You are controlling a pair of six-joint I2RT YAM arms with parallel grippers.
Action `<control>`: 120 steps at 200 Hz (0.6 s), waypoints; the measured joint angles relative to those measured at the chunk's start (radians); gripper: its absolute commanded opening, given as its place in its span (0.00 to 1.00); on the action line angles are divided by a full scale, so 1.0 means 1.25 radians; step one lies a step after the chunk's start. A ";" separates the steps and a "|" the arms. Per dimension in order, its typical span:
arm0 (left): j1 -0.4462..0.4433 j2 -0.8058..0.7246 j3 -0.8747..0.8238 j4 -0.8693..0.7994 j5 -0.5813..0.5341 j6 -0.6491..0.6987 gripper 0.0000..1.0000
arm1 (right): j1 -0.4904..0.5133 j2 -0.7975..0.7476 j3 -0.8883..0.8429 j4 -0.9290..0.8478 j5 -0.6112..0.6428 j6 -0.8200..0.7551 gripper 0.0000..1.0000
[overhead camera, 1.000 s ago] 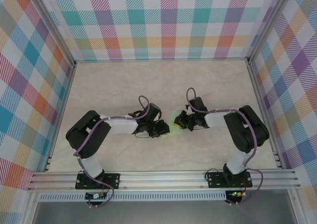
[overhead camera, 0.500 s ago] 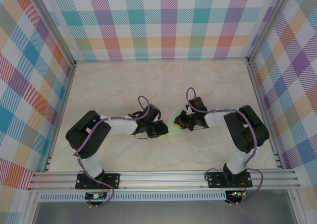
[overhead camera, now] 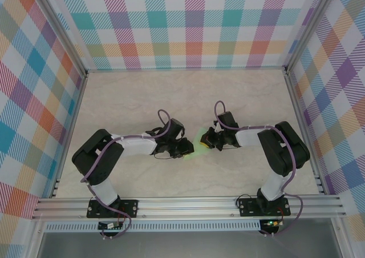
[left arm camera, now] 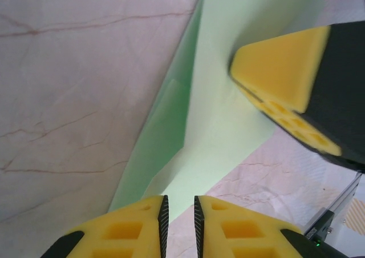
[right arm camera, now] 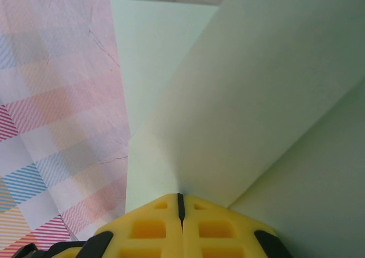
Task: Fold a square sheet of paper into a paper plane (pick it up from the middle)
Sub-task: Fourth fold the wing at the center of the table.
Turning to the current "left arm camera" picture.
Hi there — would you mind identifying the light green paper sheet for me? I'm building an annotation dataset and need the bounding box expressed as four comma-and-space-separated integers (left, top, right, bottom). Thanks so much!
108, 0, 323, 222

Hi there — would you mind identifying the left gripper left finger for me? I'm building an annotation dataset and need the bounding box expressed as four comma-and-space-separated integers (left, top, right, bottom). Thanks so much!
39, 195, 171, 258

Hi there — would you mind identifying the wide aluminium base rail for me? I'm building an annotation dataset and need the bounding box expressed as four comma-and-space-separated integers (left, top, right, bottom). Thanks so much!
327, 172, 365, 227

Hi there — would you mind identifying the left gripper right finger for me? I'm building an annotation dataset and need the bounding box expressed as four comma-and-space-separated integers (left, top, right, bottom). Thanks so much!
193, 195, 354, 258

